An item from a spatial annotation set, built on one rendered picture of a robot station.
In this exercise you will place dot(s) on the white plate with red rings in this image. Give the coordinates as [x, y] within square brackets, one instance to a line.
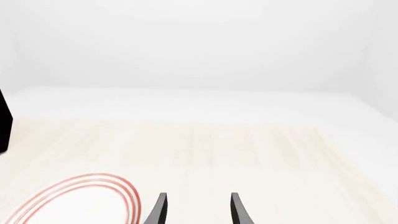
[77, 205]

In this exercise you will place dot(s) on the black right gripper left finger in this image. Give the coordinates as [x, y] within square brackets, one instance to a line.
[158, 212]

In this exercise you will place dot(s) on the black microwave oven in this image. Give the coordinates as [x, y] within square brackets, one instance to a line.
[3, 126]

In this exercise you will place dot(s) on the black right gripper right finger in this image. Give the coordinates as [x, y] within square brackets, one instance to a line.
[238, 212]

